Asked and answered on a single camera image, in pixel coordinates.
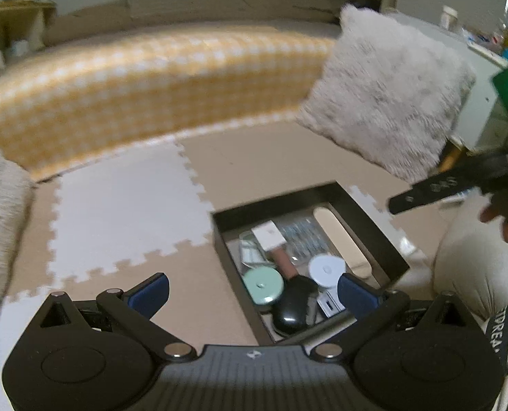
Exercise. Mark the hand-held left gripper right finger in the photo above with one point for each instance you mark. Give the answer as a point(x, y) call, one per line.
point(356, 295)

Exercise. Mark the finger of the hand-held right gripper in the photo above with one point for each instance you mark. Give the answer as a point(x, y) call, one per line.
point(442, 184)

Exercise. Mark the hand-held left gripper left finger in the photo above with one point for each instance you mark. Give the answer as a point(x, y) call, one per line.
point(149, 293)

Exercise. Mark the small white box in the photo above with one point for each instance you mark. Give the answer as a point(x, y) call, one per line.
point(331, 304)

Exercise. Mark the white round case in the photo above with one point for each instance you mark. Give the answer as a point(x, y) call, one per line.
point(327, 270)

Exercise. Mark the black rounded object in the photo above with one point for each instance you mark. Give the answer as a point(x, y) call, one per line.
point(301, 287)

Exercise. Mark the wooden nail file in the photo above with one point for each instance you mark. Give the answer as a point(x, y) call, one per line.
point(339, 235)

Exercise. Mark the black glossy case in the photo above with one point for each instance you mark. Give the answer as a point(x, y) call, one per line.
point(290, 314)

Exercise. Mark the clear plastic case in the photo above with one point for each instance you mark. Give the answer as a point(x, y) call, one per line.
point(305, 239)

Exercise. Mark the mint round case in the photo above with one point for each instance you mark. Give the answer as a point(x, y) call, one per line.
point(262, 287)

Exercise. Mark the brown cosmetic tube white cap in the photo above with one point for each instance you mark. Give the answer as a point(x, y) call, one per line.
point(271, 237)

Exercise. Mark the black box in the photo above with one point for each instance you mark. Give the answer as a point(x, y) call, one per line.
point(236, 222)

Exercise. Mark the wooden stool leg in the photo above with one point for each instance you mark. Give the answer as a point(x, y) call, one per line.
point(450, 158)

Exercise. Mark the white cabinet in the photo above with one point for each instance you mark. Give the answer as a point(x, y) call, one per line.
point(485, 77)

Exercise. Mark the beige white foam puzzle mat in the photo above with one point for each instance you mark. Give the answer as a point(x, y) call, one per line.
point(129, 205)

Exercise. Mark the white lidded jar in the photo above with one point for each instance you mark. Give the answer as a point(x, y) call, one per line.
point(448, 17)

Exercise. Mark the fluffy white pillow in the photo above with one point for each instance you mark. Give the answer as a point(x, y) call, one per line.
point(386, 94)
point(1, 222)

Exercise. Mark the yellow checkered blanket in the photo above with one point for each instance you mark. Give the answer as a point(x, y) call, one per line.
point(129, 94)

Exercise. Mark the wooden shelf unit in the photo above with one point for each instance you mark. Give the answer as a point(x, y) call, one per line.
point(18, 21)

